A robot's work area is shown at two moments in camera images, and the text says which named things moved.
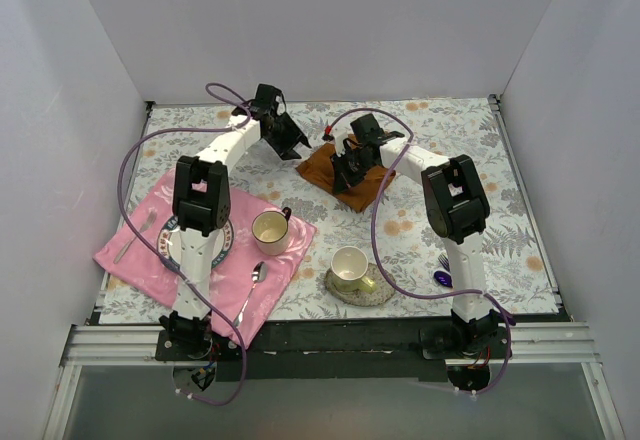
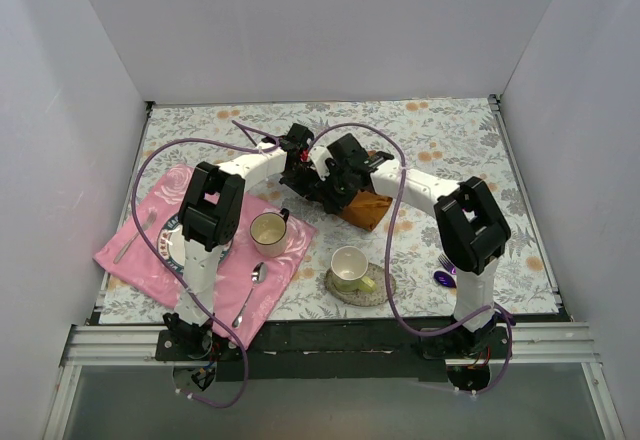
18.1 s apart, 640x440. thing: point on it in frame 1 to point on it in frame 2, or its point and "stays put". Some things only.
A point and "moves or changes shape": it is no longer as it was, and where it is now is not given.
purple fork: [444, 261] stays put
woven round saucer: [385, 287] stays put
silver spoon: [257, 274] stays put
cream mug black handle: [271, 232] stays put
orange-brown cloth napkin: [318, 168] moves or changes shape
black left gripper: [280, 134] to [304, 179]
